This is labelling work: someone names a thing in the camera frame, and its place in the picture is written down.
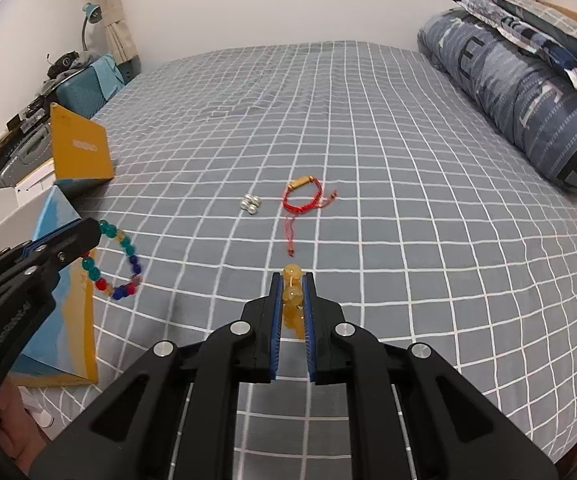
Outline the grey suitcase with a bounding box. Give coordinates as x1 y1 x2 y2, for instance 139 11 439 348
0 122 54 191

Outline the teal suitcase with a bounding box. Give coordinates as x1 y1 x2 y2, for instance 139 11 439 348
51 55 134 121

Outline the multicoloured glass bead bracelet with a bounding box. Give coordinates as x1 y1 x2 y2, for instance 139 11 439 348
81 219 143 302

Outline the grey checked bed sheet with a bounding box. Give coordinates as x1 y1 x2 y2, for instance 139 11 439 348
18 40 577 480

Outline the small red cord bracelet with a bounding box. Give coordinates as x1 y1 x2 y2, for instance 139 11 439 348
282 176 338 256

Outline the person's left hand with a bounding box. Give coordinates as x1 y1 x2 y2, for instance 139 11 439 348
0 379 50 447

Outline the teal desk lamp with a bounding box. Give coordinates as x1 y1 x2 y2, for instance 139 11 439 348
81 2 104 53

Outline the folded blue printed duvet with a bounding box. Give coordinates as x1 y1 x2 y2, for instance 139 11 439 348
417 7 577 201

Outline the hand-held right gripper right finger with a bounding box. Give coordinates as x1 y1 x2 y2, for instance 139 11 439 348
301 271 559 480

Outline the yellow bead bracelet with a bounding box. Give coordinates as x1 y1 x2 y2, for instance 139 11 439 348
279 262 305 341

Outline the grey checked pillow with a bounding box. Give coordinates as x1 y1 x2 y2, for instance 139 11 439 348
471 0 577 71

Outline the blue patterned pillow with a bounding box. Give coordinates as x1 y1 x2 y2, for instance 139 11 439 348
441 0 577 98

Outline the dark cloth pile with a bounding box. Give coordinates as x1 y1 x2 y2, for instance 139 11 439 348
46 50 94 81

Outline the blue and orange cardboard box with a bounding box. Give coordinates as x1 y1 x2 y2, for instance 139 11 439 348
0 102 115 386

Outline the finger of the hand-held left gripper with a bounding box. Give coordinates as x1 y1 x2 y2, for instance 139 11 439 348
0 220 102 307
0 218 90 287

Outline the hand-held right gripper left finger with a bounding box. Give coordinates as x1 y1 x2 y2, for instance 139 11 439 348
33 272 286 480

